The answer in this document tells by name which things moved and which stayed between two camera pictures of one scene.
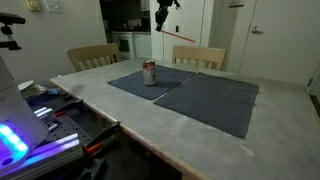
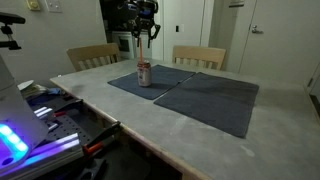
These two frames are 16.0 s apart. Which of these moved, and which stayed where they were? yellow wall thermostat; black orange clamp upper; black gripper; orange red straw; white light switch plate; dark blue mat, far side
Moved: orange red straw; black gripper
Stayed: black orange clamp upper; yellow wall thermostat; white light switch plate; dark blue mat, far side
